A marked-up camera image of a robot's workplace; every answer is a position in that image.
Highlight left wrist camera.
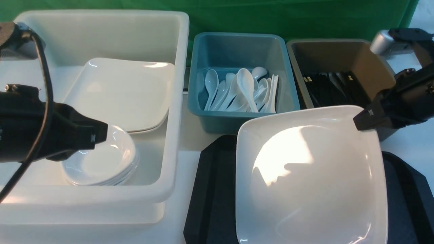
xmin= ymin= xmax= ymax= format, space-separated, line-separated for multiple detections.
xmin=0 ymin=22 xmax=45 ymax=61

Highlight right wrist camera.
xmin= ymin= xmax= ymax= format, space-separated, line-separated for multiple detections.
xmin=370 ymin=28 xmax=434 ymax=67

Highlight black serving tray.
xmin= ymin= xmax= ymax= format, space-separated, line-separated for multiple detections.
xmin=183 ymin=135 xmax=434 ymax=244

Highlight left black cable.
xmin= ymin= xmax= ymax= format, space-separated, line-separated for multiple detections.
xmin=0 ymin=30 xmax=55 ymax=204

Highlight white square rice plate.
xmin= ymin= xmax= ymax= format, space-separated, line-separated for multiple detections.
xmin=235 ymin=105 xmax=389 ymax=244

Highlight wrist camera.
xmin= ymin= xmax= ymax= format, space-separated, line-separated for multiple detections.
xmin=370 ymin=28 xmax=434 ymax=67
xmin=0 ymin=22 xmax=45 ymax=61

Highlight large white plastic tub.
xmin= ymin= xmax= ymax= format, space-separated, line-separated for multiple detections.
xmin=1 ymin=9 xmax=189 ymax=226

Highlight teal plastic bin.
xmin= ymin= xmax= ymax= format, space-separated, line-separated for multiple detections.
xmin=188 ymin=32 xmax=301 ymax=134

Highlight stacked white square plates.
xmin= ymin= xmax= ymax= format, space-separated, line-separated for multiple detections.
xmin=64 ymin=58 xmax=175 ymax=134

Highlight stacked small white bowls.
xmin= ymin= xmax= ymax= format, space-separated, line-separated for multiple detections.
xmin=62 ymin=125 xmax=140 ymax=186

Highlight brown plastic bin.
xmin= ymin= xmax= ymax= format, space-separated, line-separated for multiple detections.
xmin=286 ymin=39 xmax=396 ymax=109

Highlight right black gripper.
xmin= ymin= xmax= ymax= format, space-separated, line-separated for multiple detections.
xmin=353 ymin=63 xmax=434 ymax=131

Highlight pile of black chopsticks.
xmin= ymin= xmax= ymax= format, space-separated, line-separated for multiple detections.
xmin=302 ymin=71 xmax=372 ymax=108

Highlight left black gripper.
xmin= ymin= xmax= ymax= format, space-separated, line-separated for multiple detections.
xmin=0 ymin=84 xmax=108 ymax=163

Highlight pile of white spoons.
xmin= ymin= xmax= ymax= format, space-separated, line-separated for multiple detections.
xmin=203 ymin=67 xmax=280 ymax=113

